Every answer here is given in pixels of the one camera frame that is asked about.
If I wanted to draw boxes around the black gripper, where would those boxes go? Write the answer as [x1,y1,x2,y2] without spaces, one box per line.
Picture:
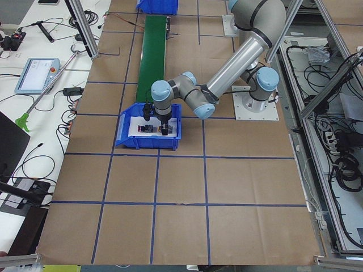
[154,109,172,135]

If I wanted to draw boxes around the green handled reach grabber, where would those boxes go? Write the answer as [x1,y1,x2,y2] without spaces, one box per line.
[15,45,83,132]

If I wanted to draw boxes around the red push button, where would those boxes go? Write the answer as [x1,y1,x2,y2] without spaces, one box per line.
[138,125,154,133]

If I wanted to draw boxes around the green conveyor belt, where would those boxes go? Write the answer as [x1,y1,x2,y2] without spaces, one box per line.
[136,15,167,103]

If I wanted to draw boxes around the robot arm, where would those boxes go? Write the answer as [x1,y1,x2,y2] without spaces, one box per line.
[151,0,286,135]

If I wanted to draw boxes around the teach pendant tablet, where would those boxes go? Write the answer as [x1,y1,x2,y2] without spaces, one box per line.
[14,58,60,95]

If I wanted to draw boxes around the aluminium frame post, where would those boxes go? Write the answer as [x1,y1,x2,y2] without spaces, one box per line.
[65,0,99,60]

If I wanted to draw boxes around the red black conveyor wires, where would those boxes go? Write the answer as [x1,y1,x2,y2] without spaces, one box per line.
[104,12,146,30]

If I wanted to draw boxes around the white foam pad left bin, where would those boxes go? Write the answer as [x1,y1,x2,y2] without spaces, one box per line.
[128,116,178,137]

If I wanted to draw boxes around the blue receiving bin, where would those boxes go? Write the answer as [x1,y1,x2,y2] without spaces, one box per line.
[136,0,178,15]

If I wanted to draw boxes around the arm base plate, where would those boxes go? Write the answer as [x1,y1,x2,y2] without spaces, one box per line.
[233,92,279,121]
[222,14,239,37]

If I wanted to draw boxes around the blue bin with buttons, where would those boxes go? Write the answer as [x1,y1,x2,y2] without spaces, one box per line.
[115,103,182,150]

